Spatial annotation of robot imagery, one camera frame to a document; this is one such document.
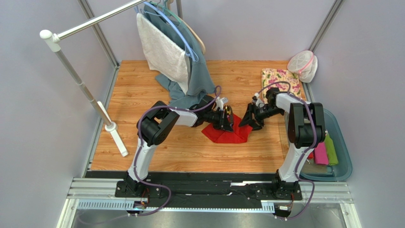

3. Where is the red paper napkin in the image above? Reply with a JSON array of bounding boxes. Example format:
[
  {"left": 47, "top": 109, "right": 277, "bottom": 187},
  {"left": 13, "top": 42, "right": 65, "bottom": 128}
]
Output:
[{"left": 202, "top": 114, "right": 253, "bottom": 144}]

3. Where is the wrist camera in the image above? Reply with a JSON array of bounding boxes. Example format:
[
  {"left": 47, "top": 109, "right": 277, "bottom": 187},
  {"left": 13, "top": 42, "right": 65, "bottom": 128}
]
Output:
[
  {"left": 251, "top": 93, "right": 265, "bottom": 108},
  {"left": 215, "top": 97, "right": 228, "bottom": 111}
]

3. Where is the blue plastic hanger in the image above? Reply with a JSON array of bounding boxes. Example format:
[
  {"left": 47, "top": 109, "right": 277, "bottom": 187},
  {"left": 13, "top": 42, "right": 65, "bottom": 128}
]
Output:
[{"left": 143, "top": 1, "right": 199, "bottom": 62}]

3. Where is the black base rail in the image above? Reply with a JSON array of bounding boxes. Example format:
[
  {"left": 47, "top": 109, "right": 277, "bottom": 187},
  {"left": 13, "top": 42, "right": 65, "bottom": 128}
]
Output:
[{"left": 115, "top": 171, "right": 303, "bottom": 209}]

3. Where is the teal plastic bin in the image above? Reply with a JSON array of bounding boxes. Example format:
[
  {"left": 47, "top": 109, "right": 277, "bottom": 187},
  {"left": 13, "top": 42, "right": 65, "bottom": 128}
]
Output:
[{"left": 278, "top": 109, "right": 353, "bottom": 181}]

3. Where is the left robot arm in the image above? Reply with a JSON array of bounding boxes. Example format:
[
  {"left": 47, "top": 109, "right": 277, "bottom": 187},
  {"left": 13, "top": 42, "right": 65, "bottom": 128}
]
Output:
[{"left": 115, "top": 95, "right": 234, "bottom": 198}]

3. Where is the white clothes rack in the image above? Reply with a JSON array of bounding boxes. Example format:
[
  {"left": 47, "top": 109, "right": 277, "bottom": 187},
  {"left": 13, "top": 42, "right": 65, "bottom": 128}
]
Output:
[{"left": 39, "top": 0, "right": 143, "bottom": 157}]

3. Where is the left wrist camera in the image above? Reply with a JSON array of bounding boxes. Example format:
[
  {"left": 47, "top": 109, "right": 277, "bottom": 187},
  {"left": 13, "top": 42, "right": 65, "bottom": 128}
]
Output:
[{"left": 215, "top": 97, "right": 228, "bottom": 111}]

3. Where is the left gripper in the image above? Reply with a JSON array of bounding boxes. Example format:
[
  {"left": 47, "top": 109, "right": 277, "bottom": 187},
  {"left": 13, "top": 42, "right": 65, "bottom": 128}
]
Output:
[{"left": 204, "top": 109, "right": 234, "bottom": 133}]

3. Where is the red napkin in bin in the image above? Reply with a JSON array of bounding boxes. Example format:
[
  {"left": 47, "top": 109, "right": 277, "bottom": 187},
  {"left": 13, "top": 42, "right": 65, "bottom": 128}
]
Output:
[{"left": 307, "top": 152, "right": 315, "bottom": 160}]

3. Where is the white towel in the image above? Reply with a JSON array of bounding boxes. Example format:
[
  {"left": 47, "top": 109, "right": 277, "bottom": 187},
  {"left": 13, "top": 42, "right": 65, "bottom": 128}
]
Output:
[{"left": 136, "top": 13, "right": 190, "bottom": 94}]

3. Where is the green hanger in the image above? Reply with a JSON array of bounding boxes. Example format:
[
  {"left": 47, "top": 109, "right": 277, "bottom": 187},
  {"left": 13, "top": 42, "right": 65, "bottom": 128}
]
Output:
[{"left": 149, "top": 0, "right": 183, "bottom": 23}]

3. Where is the floral placemat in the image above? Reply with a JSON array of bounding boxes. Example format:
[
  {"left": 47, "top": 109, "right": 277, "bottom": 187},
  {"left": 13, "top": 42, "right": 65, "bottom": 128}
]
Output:
[{"left": 261, "top": 68, "right": 305, "bottom": 101}]

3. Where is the white mesh laundry bag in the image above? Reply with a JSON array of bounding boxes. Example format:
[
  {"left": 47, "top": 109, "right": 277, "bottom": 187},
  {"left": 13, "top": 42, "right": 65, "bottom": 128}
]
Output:
[{"left": 287, "top": 50, "right": 318, "bottom": 83}]

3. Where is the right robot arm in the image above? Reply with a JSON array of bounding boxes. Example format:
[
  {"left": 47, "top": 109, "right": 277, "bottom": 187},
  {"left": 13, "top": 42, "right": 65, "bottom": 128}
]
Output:
[{"left": 239, "top": 87, "right": 326, "bottom": 199}]

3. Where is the blue-grey shirt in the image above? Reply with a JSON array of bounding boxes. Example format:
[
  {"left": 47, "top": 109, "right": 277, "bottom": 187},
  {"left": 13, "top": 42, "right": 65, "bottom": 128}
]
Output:
[{"left": 143, "top": 5, "right": 215, "bottom": 108}]

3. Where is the wooden hanger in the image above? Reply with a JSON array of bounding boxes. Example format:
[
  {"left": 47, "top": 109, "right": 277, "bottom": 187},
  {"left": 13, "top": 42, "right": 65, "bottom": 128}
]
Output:
[{"left": 166, "top": 0, "right": 206, "bottom": 54}]

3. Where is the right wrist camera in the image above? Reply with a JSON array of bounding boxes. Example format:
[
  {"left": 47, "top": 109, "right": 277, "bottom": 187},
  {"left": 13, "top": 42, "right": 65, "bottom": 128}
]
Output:
[{"left": 251, "top": 93, "right": 265, "bottom": 108}]

